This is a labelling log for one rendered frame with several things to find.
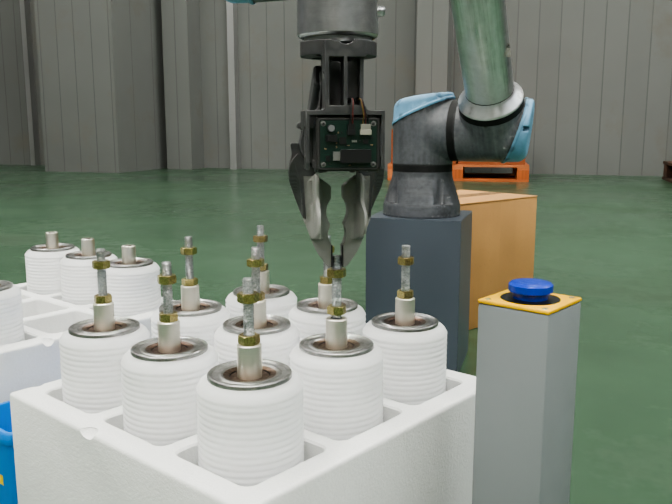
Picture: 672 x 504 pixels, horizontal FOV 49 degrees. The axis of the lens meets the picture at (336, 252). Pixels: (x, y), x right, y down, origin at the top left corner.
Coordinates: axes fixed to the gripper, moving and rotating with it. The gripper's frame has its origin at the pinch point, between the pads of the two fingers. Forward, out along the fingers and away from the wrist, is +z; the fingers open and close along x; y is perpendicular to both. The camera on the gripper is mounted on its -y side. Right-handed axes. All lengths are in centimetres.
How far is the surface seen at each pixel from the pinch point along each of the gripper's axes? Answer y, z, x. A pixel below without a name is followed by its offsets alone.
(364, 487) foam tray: 9.6, 20.4, 1.5
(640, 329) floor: -85, 35, 82
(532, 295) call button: 10.3, 2.6, 16.5
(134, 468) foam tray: 8.4, 17.9, -19.3
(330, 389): 5.2, 12.5, -1.2
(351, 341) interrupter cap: -0.4, 9.4, 1.6
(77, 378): -4.9, 13.8, -26.9
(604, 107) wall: -603, -30, 330
